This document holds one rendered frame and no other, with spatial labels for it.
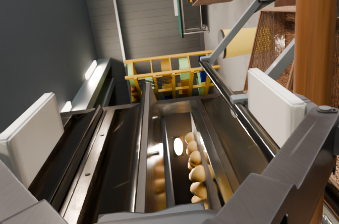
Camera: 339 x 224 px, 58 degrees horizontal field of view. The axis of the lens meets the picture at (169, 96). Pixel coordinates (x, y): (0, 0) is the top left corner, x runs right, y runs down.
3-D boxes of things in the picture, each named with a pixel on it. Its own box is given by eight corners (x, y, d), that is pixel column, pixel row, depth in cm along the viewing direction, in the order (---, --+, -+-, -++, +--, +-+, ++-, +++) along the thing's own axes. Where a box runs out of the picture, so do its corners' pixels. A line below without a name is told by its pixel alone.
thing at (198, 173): (214, 273, 156) (203, 275, 156) (200, 211, 202) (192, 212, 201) (205, 170, 137) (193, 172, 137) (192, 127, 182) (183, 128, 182)
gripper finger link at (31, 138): (24, 195, 15) (9, 197, 15) (64, 132, 21) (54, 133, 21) (7, 139, 14) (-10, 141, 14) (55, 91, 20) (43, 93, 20)
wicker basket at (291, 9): (340, 120, 132) (277, 128, 132) (286, 87, 186) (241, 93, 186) (346, 3, 118) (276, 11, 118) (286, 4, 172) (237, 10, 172)
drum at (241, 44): (262, 49, 397) (218, 54, 396) (262, 21, 384) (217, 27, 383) (272, 56, 364) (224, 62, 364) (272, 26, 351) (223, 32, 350)
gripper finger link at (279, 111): (291, 104, 14) (307, 102, 14) (246, 68, 20) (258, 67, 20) (290, 162, 15) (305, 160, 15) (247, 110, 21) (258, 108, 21)
